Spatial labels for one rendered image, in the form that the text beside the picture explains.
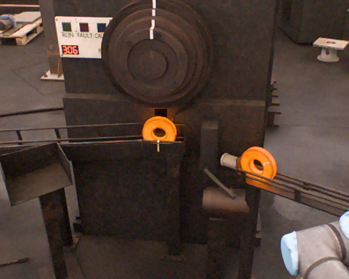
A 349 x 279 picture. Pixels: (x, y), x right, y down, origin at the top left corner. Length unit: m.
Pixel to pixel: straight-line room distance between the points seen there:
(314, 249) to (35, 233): 1.90
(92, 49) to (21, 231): 1.22
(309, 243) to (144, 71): 0.98
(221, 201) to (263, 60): 0.66
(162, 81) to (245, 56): 0.41
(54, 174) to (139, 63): 0.66
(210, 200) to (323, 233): 0.94
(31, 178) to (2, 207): 0.92
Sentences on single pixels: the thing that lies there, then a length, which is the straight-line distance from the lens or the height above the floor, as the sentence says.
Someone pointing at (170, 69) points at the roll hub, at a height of 1.09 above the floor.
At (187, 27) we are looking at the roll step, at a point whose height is 1.25.
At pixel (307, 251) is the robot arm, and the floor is 1.01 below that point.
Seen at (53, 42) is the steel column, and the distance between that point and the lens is 4.73.
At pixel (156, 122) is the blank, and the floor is 0.80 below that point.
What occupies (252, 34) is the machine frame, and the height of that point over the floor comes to 1.18.
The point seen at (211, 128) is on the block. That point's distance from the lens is 1.86.
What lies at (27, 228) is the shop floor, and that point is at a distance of 2.66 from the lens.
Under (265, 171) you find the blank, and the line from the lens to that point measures 1.76.
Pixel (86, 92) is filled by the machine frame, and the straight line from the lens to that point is 2.06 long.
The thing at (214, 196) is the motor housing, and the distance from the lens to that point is 1.90.
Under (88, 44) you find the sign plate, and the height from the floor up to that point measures 1.12.
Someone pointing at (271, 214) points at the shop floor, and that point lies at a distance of 2.67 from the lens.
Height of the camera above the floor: 1.67
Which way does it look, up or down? 29 degrees down
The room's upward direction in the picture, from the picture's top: 1 degrees counter-clockwise
